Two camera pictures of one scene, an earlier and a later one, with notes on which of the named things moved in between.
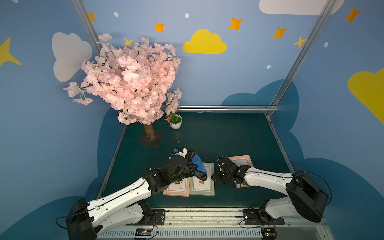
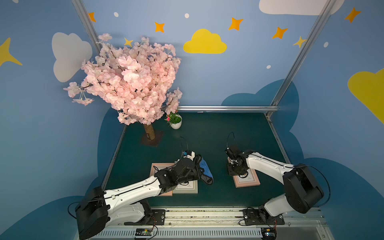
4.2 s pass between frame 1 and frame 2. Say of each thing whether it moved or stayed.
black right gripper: moved
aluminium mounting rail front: stayed
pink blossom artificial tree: stayed
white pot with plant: stayed
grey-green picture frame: moved
